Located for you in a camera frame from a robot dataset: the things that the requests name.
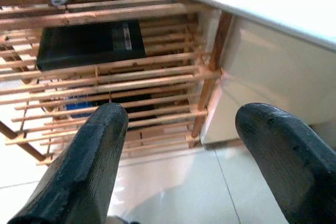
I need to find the flat black item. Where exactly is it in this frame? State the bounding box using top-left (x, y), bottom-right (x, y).
top-left (96, 92), bottom-right (156, 132)

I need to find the black box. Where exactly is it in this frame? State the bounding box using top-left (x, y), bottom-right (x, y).
top-left (36, 20), bottom-right (146, 72)

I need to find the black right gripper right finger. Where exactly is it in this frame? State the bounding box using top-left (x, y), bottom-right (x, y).
top-left (235, 102), bottom-right (336, 224)

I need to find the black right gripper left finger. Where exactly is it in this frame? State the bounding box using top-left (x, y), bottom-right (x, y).
top-left (7, 102), bottom-right (130, 224)

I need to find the wooden slatted rack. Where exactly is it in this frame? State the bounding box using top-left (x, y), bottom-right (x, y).
top-left (0, 0), bottom-right (234, 167)

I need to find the white kitchen counter unit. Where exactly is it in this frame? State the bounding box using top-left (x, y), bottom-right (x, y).
top-left (160, 0), bottom-right (336, 147)

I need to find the blue item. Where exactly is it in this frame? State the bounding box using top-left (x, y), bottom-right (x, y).
top-left (65, 100), bottom-right (98, 119)

